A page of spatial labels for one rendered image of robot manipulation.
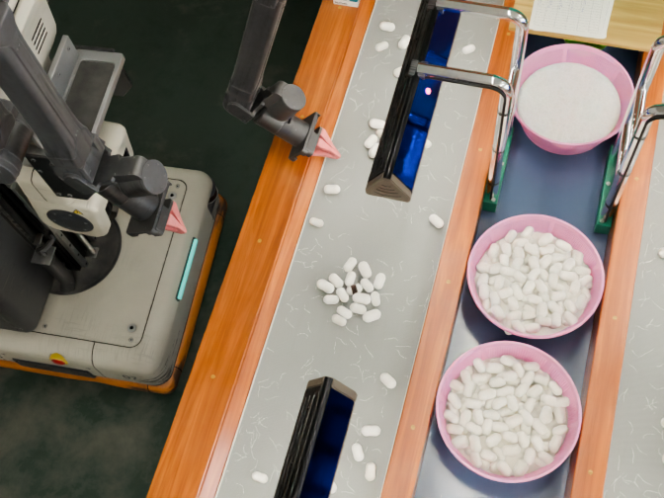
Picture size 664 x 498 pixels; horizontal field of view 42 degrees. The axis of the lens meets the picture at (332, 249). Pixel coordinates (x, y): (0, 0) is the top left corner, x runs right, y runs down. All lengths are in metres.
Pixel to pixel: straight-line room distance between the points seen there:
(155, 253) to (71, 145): 1.08
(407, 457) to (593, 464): 0.33
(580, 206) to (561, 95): 0.26
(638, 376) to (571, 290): 0.21
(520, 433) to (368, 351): 0.33
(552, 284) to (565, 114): 0.41
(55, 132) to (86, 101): 0.42
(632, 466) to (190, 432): 0.82
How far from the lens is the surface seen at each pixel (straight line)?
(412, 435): 1.64
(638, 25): 2.10
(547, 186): 1.95
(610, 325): 1.74
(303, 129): 1.83
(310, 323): 1.75
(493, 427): 1.68
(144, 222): 1.52
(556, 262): 1.80
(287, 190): 1.85
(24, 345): 2.45
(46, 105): 1.29
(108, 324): 2.37
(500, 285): 1.76
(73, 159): 1.38
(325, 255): 1.80
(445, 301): 1.72
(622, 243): 1.81
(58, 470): 2.61
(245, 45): 1.66
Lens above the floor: 2.37
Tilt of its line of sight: 64 degrees down
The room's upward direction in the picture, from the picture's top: 13 degrees counter-clockwise
